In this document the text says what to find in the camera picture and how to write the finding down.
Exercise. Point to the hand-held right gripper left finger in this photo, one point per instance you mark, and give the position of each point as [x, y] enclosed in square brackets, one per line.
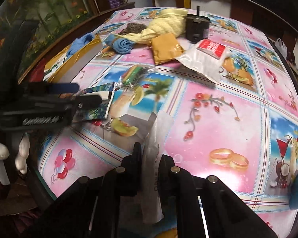
[132, 173]

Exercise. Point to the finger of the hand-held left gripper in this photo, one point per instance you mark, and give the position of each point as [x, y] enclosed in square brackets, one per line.
[64, 88]
[87, 101]

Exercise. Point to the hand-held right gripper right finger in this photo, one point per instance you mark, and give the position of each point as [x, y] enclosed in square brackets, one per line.
[167, 178]

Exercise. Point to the dark printed packet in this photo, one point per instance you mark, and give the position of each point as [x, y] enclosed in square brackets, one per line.
[99, 114]

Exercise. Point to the green white packet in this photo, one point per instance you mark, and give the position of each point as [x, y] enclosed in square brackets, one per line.
[55, 65]

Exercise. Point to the clear plastic packet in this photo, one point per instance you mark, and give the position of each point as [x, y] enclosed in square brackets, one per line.
[152, 153]

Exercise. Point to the gold cardboard box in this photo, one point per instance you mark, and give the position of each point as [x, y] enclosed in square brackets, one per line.
[84, 59]

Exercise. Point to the blue fuzzy sock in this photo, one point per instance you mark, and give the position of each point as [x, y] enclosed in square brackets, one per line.
[79, 45]

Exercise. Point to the green yellow snack packet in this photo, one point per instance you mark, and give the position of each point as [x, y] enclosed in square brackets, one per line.
[132, 75]

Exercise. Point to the blue terry towel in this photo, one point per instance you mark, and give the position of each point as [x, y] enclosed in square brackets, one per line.
[123, 45]

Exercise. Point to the dark speckled pouch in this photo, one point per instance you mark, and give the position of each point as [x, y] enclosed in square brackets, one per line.
[132, 28]

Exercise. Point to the orange packet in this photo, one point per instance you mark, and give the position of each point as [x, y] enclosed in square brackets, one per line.
[166, 49]

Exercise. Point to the yellow towel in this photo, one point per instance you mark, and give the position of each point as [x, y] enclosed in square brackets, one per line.
[164, 24]

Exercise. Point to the white packet red label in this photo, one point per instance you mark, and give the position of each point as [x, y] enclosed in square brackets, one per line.
[201, 64]

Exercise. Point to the brown wooden panel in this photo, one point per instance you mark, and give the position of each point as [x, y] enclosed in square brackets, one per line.
[52, 45]

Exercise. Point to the printed tablecloth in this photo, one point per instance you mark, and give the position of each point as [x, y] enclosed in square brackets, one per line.
[213, 129]

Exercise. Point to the black motor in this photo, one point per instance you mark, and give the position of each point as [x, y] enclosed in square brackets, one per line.
[196, 27]

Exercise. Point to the white plastic bag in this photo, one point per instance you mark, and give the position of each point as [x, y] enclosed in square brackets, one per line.
[281, 47]

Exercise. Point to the floral wall poster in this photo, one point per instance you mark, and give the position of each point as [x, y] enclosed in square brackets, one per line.
[52, 2]

